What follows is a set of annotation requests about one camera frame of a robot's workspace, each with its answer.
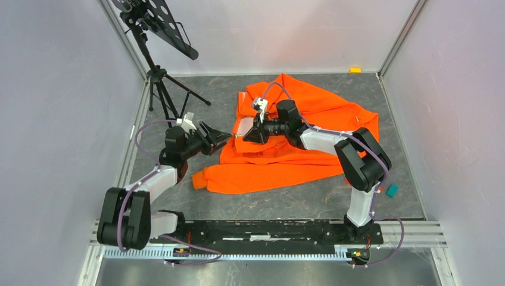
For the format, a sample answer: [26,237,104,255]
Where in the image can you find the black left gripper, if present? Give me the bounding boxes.
[180,120,232,160]

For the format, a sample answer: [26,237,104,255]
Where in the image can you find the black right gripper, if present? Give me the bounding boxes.
[243,111,288,145]

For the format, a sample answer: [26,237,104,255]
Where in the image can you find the orange zip jacket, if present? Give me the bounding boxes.
[192,73,379,195]

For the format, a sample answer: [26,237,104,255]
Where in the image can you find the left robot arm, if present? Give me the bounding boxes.
[96,122,232,251]

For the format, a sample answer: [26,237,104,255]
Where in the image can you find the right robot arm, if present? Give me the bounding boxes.
[244,98,391,243]

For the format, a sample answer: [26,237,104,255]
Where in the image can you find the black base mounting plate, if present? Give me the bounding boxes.
[171,219,384,255]

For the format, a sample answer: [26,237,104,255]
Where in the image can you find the black tripod music stand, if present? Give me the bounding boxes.
[110,0,212,128]

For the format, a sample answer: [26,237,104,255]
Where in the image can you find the teal block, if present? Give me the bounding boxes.
[386,184,399,198]

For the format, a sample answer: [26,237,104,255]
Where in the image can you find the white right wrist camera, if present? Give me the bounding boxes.
[252,97,268,120]

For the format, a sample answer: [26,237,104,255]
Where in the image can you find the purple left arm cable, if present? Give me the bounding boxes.
[117,120,223,268]

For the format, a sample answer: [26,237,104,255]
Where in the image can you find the aluminium corner rail left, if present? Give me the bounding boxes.
[98,0,148,83]

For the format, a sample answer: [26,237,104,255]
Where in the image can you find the aluminium corner rail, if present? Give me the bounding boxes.
[98,0,148,83]
[376,0,429,82]

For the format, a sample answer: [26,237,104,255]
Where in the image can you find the aluminium front frame rails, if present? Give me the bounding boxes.
[78,219,459,285]

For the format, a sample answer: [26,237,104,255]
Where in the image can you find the aluminium corner rail right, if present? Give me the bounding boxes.
[376,0,429,82]

